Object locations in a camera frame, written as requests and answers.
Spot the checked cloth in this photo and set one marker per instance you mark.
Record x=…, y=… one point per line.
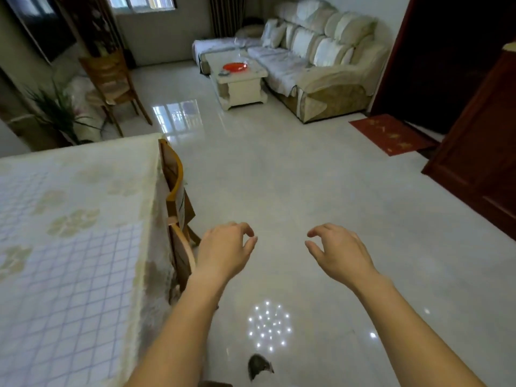
x=72, y=298
x=20, y=205

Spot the person's right forearm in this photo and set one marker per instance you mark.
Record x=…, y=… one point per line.
x=415, y=334

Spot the white framed television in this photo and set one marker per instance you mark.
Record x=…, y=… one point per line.
x=44, y=24

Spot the white television console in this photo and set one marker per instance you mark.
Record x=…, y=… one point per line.
x=78, y=92

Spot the black shoe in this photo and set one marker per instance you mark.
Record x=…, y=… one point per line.
x=258, y=366

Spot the person's right hand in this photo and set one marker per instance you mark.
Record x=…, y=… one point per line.
x=346, y=257

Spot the red round tray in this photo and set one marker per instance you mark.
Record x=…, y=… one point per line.
x=235, y=67

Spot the red patterned doormat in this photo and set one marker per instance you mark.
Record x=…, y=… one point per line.
x=391, y=134

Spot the white sofa cushion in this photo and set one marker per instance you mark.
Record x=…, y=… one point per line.
x=274, y=34

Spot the person's left forearm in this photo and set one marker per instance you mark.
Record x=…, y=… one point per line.
x=177, y=334

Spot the person's left hand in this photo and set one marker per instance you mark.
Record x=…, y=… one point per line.
x=221, y=253

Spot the bright window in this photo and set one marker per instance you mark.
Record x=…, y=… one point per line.
x=141, y=1

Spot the white coffee table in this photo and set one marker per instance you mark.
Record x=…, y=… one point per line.
x=242, y=86

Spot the table with cream floral tablecloth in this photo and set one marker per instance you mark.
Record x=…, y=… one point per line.
x=100, y=169

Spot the wooden dining chair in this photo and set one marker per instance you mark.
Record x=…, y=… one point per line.
x=109, y=72
x=173, y=165
x=181, y=253

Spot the dark red wooden cabinet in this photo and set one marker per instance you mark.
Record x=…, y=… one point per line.
x=479, y=157

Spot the cream fabric sofa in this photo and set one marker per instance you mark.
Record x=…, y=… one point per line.
x=334, y=64

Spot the green decorative plant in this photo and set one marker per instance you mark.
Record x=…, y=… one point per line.
x=60, y=112

